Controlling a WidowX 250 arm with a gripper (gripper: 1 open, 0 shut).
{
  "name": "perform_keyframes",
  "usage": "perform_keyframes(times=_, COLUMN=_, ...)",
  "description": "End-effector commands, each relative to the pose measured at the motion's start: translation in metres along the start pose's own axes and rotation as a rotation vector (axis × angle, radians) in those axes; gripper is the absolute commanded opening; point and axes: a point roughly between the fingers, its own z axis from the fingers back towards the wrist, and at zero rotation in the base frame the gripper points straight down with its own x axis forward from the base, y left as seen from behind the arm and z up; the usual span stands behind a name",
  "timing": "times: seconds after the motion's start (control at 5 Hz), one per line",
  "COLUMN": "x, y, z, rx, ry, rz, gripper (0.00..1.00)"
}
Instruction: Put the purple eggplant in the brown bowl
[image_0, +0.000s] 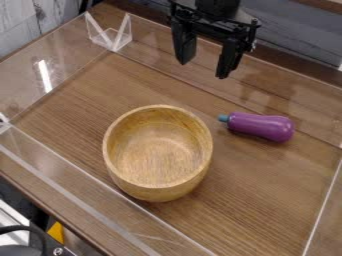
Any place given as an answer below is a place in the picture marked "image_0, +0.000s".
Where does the black cable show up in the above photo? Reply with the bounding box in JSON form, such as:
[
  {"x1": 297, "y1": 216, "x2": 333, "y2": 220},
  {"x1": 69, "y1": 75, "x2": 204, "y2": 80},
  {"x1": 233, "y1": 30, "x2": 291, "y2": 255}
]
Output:
[{"x1": 0, "y1": 225, "x2": 49, "y2": 256}]

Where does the yellow black equipment base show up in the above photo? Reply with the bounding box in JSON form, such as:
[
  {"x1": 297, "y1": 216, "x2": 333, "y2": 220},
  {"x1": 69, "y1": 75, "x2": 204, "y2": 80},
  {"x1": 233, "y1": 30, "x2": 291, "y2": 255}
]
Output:
[{"x1": 26, "y1": 221, "x2": 81, "y2": 256}]

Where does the clear acrylic corner bracket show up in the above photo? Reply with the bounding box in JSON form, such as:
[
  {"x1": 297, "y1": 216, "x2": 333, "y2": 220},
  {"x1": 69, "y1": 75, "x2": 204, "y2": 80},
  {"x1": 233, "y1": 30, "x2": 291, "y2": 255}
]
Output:
[{"x1": 85, "y1": 13, "x2": 133, "y2": 52}]

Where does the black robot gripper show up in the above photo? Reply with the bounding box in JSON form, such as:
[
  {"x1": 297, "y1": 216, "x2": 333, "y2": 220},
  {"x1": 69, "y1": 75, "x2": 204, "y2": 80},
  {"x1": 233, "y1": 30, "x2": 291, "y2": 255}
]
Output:
[{"x1": 169, "y1": 0, "x2": 261, "y2": 79}]

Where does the clear acrylic tray wall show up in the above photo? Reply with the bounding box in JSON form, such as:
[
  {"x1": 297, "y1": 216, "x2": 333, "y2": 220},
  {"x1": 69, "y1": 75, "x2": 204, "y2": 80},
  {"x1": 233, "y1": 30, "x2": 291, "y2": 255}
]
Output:
[{"x1": 0, "y1": 121, "x2": 216, "y2": 256}]

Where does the brown wooden bowl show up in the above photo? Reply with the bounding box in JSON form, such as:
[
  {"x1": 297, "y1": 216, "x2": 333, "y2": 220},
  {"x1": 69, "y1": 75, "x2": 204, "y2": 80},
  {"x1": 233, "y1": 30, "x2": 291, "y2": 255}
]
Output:
[{"x1": 102, "y1": 104, "x2": 214, "y2": 202}]

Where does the purple toy eggplant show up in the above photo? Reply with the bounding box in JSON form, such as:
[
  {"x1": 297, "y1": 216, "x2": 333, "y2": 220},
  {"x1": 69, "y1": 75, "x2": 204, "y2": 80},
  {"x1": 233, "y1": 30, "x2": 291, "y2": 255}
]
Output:
[{"x1": 218, "y1": 112, "x2": 296, "y2": 143}]

